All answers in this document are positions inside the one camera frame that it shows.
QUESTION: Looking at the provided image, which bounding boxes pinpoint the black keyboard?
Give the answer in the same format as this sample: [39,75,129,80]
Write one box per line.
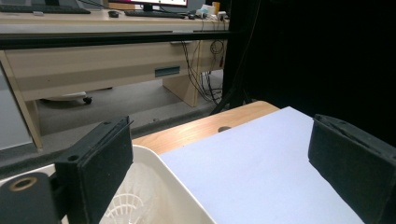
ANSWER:
[124,9,187,20]
[0,3,92,15]

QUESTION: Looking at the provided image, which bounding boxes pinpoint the black horizontal frame bar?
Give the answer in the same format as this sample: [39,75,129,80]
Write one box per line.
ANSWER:
[0,30,233,50]

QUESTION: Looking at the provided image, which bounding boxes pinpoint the computer monitor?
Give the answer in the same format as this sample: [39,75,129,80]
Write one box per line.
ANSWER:
[108,0,190,12]

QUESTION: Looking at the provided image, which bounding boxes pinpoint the black frame post with brace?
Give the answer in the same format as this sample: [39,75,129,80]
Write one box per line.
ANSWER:
[213,0,260,116]

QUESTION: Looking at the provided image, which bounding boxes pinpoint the white plastic storage bin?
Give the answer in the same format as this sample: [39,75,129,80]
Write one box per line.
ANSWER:
[0,144,216,224]

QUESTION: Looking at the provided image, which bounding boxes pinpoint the black cables under desk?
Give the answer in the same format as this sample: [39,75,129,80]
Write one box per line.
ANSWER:
[180,40,227,105]

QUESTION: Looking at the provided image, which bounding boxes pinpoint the white shuttlecock with blue band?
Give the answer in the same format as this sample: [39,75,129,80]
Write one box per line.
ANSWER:
[104,161,163,224]

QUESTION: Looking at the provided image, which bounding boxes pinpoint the white table sheet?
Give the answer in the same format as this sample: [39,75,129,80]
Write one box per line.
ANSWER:
[159,105,365,224]

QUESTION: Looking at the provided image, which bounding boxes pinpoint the black curtain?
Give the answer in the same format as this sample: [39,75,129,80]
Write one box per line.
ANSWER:
[223,0,396,147]

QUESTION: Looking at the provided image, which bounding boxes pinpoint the white cabinet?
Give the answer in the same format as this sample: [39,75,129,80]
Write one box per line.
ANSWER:
[0,66,34,151]

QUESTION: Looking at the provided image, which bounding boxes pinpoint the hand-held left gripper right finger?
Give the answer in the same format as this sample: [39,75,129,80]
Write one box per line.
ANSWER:
[307,113,396,224]

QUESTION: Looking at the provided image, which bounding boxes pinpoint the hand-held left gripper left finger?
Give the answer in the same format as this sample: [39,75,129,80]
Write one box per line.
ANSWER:
[54,116,134,224]

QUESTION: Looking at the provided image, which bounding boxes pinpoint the light wooden office desk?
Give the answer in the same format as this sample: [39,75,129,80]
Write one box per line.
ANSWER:
[0,8,232,150]

